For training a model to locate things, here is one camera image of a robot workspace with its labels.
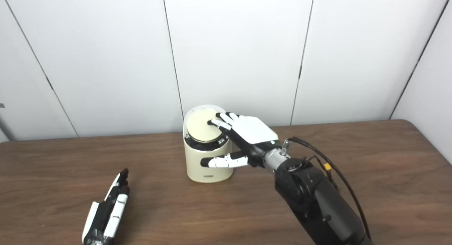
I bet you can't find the cream-colored bin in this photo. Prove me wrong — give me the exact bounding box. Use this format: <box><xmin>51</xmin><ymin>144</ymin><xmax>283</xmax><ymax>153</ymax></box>
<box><xmin>183</xmin><ymin>104</ymin><xmax>234</xmax><ymax>184</ymax></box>

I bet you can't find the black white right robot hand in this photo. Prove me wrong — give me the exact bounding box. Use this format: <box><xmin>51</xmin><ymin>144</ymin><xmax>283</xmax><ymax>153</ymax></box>
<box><xmin>200</xmin><ymin>112</ymin><xmax>282</xmax><ymax>169</ymax></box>

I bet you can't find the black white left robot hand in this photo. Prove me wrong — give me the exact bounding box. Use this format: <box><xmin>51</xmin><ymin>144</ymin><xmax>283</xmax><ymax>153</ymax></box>
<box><xmin>82</xmin><ymin>168</ymin><xmax>130</xmax><ymax>245</ymax></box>

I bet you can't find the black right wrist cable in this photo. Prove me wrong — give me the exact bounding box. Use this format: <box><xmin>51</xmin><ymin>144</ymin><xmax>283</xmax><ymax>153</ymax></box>
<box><xmin>281</xmin><ymin>137</ymin><xmax>372</xmax><ymax>241</ymax></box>

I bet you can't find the cream round bin lid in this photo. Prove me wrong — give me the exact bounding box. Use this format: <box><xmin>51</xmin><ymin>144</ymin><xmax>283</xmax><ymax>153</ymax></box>
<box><xmin>186</xmin><ymin>109</ymin><xmax>224</xmax><ymax>143</ymax></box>

